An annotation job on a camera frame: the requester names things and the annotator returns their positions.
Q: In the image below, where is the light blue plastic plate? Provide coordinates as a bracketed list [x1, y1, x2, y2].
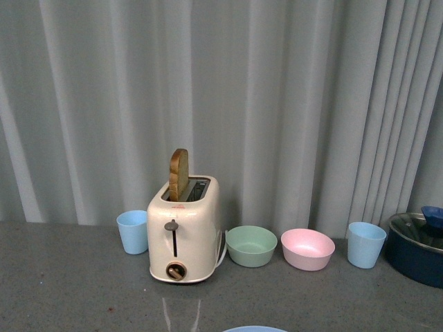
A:
[224, 325, 286, 332]

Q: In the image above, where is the toasted bread slice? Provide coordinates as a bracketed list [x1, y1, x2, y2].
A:
[169, 149, 189, 201]

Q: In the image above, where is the cream white toaster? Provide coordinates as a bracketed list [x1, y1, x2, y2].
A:
[147, 176, 224, 284]

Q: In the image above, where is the mint green plastic bowl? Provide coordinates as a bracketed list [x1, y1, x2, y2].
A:
[226, 225, 278, 268]

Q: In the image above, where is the light blue plastic cup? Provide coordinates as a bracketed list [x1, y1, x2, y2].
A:
[116, 210, 148, 255]

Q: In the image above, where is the pink plastic bowl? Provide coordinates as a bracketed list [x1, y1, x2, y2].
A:
[280, 228, 336, 271]

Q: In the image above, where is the glass pot lid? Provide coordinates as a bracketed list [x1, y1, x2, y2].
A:
[388, 206, 442, 252]

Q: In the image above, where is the dark blue pot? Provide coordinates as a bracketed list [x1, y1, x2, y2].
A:
[385, 226, 442, 288]

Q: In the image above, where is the white toaster power cord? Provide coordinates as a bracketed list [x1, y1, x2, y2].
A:
[211, 230, 228, 270]

